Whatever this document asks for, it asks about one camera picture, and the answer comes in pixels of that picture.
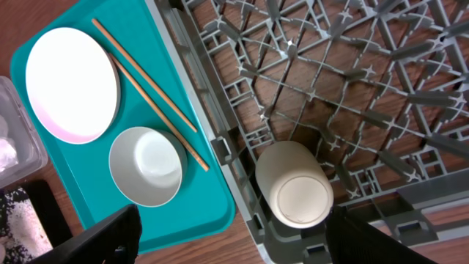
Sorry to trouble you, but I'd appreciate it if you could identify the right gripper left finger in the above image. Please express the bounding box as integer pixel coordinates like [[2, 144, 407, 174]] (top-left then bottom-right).
[[32, 204, 142, 264]]

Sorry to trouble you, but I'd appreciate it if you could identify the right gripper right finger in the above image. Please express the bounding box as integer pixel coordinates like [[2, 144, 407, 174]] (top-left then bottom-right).
[[325, 206, 435, 264]]

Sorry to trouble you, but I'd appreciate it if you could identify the white cup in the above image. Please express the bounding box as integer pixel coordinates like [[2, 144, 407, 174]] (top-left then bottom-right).
[[255, 141, 334, 229]]

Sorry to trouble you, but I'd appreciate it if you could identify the grey bowl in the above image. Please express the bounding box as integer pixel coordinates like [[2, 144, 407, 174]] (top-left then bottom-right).
[[108, 127, 188, 208]]

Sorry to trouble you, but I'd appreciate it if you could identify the rice pile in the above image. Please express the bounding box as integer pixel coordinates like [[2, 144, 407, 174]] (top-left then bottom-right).
[[1, 188, 53, 264]]

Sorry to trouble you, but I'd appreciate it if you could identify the white napkin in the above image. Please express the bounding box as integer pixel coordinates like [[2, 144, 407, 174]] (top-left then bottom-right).
[[0, 117, 18, 172]]

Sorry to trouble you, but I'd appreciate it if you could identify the wooden chopstick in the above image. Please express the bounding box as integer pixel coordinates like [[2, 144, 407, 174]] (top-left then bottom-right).
[[109, 54, 210, 172], [92, 18, 198, 133]]

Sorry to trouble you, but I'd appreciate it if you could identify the large white plate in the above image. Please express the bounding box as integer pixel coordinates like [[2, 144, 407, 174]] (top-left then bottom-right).
[[26, 27, 121, 144]]

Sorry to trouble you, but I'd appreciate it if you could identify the grey dishwasher rack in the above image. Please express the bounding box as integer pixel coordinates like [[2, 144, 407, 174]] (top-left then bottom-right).
[[147, 0, 468, 263]]

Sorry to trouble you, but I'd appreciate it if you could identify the black tray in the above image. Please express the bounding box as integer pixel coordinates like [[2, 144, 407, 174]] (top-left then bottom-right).
[[1, 180, 73, 263]]

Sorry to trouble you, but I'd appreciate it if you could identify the clear plastic bin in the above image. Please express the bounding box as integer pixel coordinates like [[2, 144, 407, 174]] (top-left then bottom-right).
[[1, 76, 48, 188]]

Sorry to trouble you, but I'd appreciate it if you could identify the teal serving tray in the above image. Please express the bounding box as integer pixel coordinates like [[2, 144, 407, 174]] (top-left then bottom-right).
[[32, 0, 236, 253]]

